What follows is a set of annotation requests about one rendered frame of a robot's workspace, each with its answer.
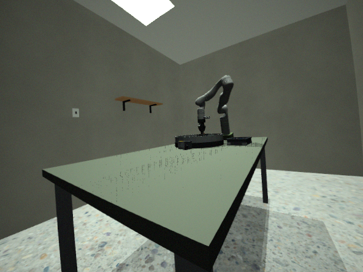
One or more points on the grey round turntable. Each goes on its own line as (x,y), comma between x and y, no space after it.
(195,141)

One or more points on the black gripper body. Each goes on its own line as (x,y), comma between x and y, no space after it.
(200,121)

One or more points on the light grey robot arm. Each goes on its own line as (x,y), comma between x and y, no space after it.
(227,84)

